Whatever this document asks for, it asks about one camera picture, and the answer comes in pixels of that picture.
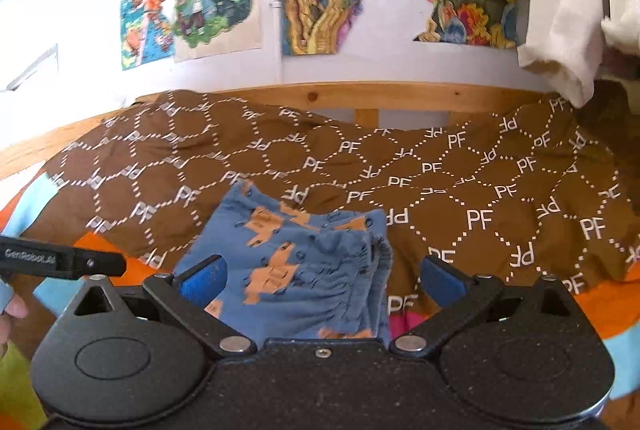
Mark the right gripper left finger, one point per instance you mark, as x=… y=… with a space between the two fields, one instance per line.
x=164 y=317

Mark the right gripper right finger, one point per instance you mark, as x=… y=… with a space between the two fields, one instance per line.
x=482 y=318

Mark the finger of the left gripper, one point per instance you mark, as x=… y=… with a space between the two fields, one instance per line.
x=43 y=259

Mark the blue pants with orange trucks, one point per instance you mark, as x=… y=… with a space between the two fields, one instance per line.
x=292 y=274

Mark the person's left hand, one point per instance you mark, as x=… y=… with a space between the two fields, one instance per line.
x=16 y=309

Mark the brown PF patterned blanket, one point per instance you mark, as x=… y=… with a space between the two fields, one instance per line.
x=521 y=194

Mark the colourful left poster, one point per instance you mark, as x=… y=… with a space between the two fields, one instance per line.
x=145 y=32

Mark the wooden bed frame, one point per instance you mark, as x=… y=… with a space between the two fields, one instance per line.
x=366 y=98

